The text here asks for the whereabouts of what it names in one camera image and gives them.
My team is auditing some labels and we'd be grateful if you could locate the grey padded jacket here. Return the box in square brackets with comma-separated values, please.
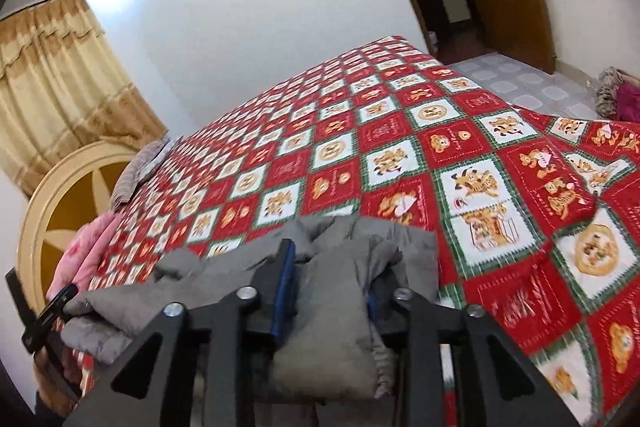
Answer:
[61, 215, 438, 400]

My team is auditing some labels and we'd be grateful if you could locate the pile of clothes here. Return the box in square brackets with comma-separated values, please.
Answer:
[596, 67, 640, 124]

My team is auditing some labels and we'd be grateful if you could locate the left hand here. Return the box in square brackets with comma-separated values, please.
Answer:
[34, 346, 82, 418]

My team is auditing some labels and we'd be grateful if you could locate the pink folded blanket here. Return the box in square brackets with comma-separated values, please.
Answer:
[46, 211, 124, 301]

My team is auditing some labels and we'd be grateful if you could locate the cream round wooden headboard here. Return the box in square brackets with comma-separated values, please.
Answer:
[15, 141, 136, 312]

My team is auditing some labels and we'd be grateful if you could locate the red patterned bed quilt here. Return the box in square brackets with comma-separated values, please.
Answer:
[91, 37, 639, 426]

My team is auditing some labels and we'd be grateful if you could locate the striped grey pillow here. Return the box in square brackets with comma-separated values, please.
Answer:
[111, 134, 172, 211]

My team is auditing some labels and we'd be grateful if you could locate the beige gold curtain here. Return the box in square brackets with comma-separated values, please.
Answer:
[0, 0, 167, 196]

